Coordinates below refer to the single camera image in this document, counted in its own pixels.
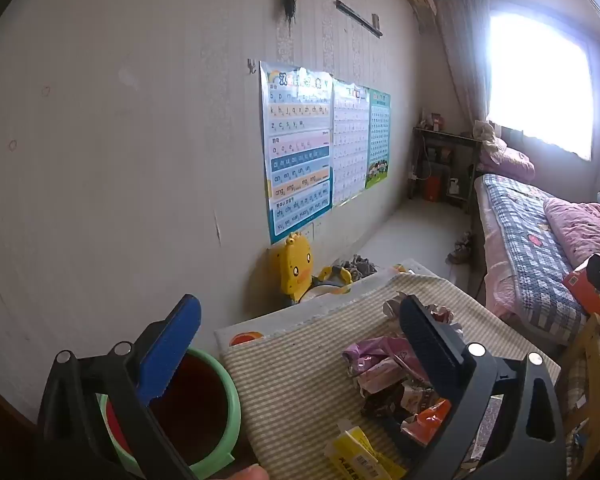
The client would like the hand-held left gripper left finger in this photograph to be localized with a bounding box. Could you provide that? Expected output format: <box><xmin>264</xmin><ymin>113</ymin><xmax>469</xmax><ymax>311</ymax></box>
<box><xmin>37</xmin><ymin>294</ymin><xmax>202</xmax><ymax>480</ymax></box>

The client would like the wooden chair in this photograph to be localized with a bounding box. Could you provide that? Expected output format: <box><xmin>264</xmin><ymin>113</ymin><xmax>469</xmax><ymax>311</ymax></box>
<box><xmin>555</xmin><ymin>310</ymin><xmax>600</xmax><ymax>480</ymax></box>

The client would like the pink blanket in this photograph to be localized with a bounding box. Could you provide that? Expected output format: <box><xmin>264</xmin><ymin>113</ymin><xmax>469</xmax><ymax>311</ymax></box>
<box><xmin>544</xmin><ymin>196</ymin><xmax>600</xmax><ymax>267</ymax></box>

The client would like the pair of shoes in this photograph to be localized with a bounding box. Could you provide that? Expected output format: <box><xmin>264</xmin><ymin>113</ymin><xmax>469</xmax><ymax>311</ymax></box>
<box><xmin>447</xmin><ymin>232</ymin><xmax>474</xmax><ymax>265</ymax></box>

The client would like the beige striped table cloth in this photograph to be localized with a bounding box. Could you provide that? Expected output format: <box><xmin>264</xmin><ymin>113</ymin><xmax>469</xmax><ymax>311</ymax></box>
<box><xmin>220</xmin><ymin>272</ymin><xmax>561</xmax><ymax>480</ymax></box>

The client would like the yellow toy car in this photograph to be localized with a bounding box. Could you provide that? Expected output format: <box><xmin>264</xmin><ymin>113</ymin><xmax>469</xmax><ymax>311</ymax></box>
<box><xmin>300</xmin><ymin>265</ymin><xmax>354</xmax><ymax>302</ymax></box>

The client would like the blue letter wall poster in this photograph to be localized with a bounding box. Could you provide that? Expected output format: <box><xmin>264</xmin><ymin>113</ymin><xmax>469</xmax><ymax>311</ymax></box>
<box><xmin>259</xmin><ymin>61</ymin><xmax>335</xmax><ymax>245</ymax></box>

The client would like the pink pillow pile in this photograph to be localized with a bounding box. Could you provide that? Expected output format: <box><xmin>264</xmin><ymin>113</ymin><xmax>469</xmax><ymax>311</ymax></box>
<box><xmin>474</xmin><ymin>120</ymin><xmax>536</xmax><ymax>183</ymax></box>

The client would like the bright window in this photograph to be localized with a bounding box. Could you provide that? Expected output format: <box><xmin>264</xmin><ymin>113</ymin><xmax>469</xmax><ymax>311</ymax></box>
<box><xmin>487</xmin><ymin>7</ymin><xmax>596</xmax><ymax>161</ymax></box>

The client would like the yellow duck toy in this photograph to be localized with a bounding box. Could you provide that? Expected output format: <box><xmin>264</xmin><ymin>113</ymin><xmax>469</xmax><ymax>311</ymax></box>
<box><xmin>274</xmin><ymin>232</ymin><xmax>315</xmax><ymax>307</ymax></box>

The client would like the white table with orange print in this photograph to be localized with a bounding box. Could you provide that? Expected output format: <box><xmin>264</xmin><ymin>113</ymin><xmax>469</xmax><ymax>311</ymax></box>
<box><xmin>214</xmin><ymin>259</ymin><xmax>441</xmax><ymax>361</ymax></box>

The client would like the orange snack wrapper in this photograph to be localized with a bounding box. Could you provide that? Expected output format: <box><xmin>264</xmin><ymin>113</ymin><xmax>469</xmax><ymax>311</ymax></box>
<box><xmin>401</xmin><ymin>398</ymin><xmax>454</xmax><ymax>444</ymax></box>

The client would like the dark shelf desk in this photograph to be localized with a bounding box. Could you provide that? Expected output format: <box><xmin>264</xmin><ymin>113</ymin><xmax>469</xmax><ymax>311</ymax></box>
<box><xmin>411</xmin><ymin>125</ymin><xmax>482</xmax><ymax>212</ymax></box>

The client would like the brown wooden cabinet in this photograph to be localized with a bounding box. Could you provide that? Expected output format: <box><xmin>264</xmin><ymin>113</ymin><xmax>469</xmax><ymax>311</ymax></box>
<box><xmin>0</xmin><ymin>375</ymin><xmax>38</xmax><ymax>480</ymax></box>

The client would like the green chart wall poster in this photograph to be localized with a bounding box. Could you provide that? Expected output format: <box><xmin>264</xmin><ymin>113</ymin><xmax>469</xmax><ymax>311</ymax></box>
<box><xmin>365</xmin><ymin>88</ymin><xmax>392</xmax><ymax>190</ymax></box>

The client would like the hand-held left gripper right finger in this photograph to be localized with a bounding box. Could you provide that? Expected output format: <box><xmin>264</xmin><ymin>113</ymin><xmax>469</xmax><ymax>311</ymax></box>
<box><xmin>397</xmin><ymin>294</ymin><xmax>567</xmax><ymax>480</ymax></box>

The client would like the dark brown snack wrapper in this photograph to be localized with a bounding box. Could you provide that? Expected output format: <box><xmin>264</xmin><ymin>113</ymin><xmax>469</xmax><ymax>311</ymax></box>
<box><xmin>361</xmin><ymin>384</ymin><xmax>432</xmax><ymax>419</ymax></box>

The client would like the white chart wall poster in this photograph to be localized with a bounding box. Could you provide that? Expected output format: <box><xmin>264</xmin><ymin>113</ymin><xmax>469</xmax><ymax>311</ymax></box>
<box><xmin>331</xmin><ymin>78</ymin><xmax>371</xmax><ymax>208</ymax></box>

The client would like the sheer window curtain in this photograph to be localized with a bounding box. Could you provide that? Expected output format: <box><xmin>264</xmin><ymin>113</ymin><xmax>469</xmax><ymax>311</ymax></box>
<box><xmin>432</xmin><ymin>0</ymin><xmax>492</xmax><ymax>128</ymax></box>

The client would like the green bin with red inside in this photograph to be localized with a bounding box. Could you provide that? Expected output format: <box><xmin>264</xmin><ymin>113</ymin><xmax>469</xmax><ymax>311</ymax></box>
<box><xmin>97</xmin><ymin>347</ymin><xmax>242</xmax><ymax>479</ymax></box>

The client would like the yellow snack wrapper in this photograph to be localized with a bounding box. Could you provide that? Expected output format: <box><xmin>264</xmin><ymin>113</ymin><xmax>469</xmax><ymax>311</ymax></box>
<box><xmin>324</xmin><ymin>424</ymin><xmax>407</xmax><ymax>480</ymax></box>

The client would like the pink snack wrapper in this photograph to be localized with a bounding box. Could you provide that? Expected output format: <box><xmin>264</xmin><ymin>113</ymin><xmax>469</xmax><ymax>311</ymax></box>
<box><xmin>342</xmin><ymin>336</ymin><xmax>431</xmax><ymax>397</ymax></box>

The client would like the black wall rail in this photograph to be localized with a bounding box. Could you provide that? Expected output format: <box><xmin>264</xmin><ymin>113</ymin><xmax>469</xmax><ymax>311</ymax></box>
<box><xmin>335</xmin><ymin>0</ymin><xmax>384</xmax><ymax>38</ymax></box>

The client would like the grey cloth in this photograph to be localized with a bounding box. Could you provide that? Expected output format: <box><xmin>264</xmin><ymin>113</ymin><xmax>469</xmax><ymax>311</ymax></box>
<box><xmin>342</xmin><ymin>255</ymin><xmax>378</xmax><ymax>281</ymax></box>

